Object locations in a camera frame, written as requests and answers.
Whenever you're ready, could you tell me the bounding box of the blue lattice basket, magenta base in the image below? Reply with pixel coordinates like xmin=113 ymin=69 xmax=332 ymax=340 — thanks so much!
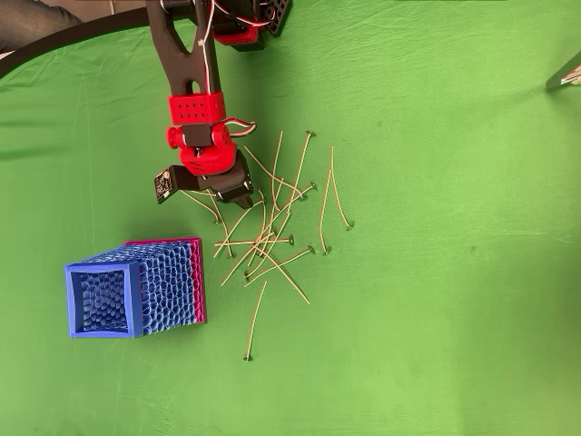
xmin=64 ymin=235 xmax=208 ymax=340

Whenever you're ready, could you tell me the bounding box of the green table cloth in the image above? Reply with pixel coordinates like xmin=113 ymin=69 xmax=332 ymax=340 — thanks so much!
xmin=0 ymin=0 xmax=581 ymax=436

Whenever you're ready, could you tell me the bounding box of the person in dark clothing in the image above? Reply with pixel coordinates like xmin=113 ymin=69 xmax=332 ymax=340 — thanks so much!
xmin=0 ymin=0 xmax=85 ymax=55

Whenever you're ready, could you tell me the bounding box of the chrome metal stand pole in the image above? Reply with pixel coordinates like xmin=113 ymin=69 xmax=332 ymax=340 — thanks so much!
xmin=546 ymin=49 xmax=581 ymax=91

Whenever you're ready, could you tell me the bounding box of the red white servo cable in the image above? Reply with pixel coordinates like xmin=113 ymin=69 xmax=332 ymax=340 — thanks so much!
xmin=222 ymin=116 xmax=258 ymax=138
xmin=195 ymin=0 xmax=260 ymax=99

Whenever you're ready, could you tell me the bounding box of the small gripper camera module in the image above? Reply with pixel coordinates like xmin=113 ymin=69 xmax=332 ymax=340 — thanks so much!
xmin=153 ymin=163 xmax=202 ymax=204

